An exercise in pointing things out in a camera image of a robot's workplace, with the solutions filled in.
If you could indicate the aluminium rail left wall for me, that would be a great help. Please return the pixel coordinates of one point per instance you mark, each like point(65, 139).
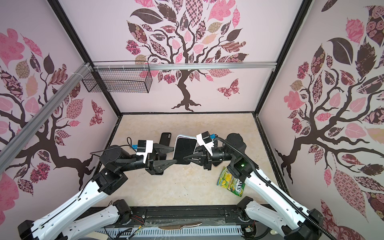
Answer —
point(12, 149)

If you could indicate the aluminium rail back wall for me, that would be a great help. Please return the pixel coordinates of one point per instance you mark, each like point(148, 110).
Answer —
point(198, 66)

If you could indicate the white perforated cable tray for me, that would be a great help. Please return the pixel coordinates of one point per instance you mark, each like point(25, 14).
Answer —
point(152, 232)

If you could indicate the black phone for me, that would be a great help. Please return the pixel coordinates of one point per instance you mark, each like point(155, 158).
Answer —
point(184, 146)

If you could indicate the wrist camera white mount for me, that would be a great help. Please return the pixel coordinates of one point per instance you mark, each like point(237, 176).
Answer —
point(205, 140)
point(143, 149)

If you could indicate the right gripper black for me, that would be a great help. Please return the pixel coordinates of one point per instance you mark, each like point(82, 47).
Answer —
point(202, 157)

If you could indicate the wooden knife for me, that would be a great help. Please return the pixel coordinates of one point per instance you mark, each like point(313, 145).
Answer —
point(180, 226)

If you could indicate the black phone case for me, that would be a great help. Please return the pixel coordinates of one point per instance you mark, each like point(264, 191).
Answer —
point(165, 139)

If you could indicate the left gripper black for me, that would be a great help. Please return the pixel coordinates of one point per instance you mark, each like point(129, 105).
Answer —
point(155, 165)

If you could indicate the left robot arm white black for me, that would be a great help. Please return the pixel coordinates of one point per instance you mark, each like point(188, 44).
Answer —
point(64, 224)

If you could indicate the green yellow candy bag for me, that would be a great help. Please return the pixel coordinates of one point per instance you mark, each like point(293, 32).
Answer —
point(227, 181)

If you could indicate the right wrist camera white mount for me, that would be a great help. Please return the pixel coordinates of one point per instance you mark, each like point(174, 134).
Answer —
point(205, 140)

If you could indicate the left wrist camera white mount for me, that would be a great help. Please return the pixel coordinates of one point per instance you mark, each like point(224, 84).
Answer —
point(143, 149)

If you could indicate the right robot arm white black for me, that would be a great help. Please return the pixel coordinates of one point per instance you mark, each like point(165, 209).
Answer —
point(286, 216)

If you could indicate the black wire basket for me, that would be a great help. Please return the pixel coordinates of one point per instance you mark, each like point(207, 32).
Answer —
point(119, 77)

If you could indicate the aluminium rail wall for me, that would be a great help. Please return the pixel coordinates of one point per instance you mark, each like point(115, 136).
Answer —
point(12, 149)
point(198, 66)

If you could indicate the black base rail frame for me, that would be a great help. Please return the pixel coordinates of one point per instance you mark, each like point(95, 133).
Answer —
point(142, 217)

